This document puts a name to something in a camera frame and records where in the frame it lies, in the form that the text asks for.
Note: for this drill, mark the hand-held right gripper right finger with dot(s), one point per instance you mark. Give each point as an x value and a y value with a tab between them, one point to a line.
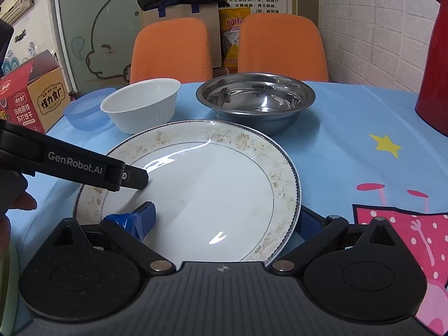
309	226

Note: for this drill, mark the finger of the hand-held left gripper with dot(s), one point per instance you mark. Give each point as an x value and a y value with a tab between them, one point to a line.
137	178

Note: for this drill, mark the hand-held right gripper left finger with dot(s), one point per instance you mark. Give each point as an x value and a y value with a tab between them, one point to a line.
146	216

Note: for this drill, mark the white floral rim plate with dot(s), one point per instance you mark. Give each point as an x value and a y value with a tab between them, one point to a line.
210	196

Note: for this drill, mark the person's left hand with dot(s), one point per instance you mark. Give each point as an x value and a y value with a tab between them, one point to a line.
24	202

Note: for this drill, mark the blue translucent plastic bowl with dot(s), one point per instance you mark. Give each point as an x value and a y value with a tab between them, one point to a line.
84	112

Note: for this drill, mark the white ribbed bowl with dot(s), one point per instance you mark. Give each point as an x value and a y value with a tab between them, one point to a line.
143	105

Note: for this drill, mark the red and tan snack carton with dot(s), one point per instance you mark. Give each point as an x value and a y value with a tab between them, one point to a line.
31	98

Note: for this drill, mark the blue printed tablecloth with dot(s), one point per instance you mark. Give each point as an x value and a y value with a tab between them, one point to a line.
350	154

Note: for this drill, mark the glass door with cartoon cat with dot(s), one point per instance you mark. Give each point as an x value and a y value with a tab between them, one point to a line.
98	31

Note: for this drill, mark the orange chair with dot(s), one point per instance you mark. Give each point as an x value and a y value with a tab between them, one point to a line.
171	49
280	45

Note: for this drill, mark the stainless steel bowl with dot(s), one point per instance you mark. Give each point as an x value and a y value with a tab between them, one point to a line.
255	98

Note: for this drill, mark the white air conditioner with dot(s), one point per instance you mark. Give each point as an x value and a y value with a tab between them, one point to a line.
17	1

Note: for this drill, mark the yellow snack packet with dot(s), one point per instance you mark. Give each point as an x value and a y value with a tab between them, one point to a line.
231	35

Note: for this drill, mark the brown paper bag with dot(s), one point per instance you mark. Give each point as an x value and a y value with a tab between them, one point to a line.
210	17

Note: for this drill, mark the red thermos jug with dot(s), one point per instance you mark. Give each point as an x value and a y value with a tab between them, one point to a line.
432	77

